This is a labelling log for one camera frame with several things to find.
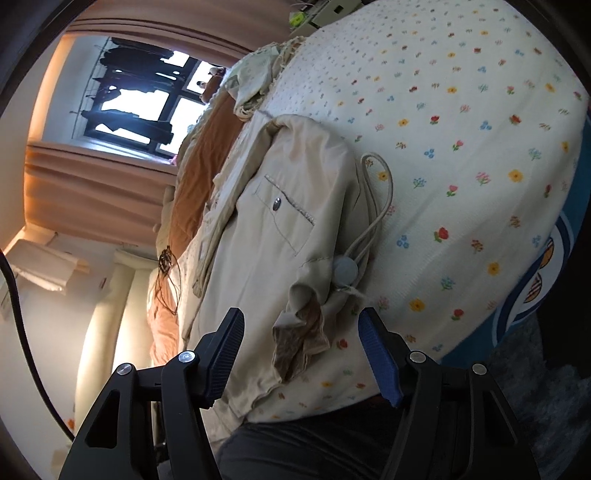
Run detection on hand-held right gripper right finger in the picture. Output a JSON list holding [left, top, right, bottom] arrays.
[[358, 308, 543, 480]]

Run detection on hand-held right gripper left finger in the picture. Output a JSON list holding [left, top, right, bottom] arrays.
[[58, 307, 245, 480]]

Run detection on beige zip jacket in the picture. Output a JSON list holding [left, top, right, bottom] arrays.
[[178, 113, 395, 421]]

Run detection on dark hanging clothes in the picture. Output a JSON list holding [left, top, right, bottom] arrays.
[[99, 39, 176, 79]]

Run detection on person's grey patterned pants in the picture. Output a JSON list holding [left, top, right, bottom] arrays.
[[215, 397, 407, 480]]

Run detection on cream padded headboard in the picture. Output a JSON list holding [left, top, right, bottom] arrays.
[[76, 249, 160, 462]]

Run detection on beige duvet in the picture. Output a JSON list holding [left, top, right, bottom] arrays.
[[154, 83, 227, 236]]

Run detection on grey shaggy rug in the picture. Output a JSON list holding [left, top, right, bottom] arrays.
[[499, 318, 591, 480]]

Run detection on orange blanket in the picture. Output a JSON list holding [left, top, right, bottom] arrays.
[[150, 88, 245, 374]]

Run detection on white hanging garment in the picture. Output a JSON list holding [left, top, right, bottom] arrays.
[[7, 240, 88, 294]]

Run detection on pink curtain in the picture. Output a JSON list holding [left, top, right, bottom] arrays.
[[23, 143, 181, 245], [67, 0, 296, 51]]

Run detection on white floral bed sheet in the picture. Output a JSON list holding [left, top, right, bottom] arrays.
[[185, 0, 587, 423]]

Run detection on window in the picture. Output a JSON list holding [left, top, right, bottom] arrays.
[[74, 37, 229, 160]]

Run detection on long black hanging garment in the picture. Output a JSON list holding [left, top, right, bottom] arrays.
[[81, 108, 174, 144]]

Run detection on orange round cushion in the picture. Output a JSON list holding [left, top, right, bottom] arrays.
[[201, 76, 223, 104]]

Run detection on white dotted cloth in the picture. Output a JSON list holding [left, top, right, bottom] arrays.
[[228, 46, 278, 107]]

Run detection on fringed beige throw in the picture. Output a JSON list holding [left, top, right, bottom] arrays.
[[233, 37, 308, 121]]

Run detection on white nightstand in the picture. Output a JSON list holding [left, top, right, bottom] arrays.
[[288, 0, 365, 28]]

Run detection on black charger cable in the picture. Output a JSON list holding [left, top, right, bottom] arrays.
[[157, 247, 183, 317]]

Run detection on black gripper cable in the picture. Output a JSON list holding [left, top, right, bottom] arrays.
[[0, 251, 77, 444]]

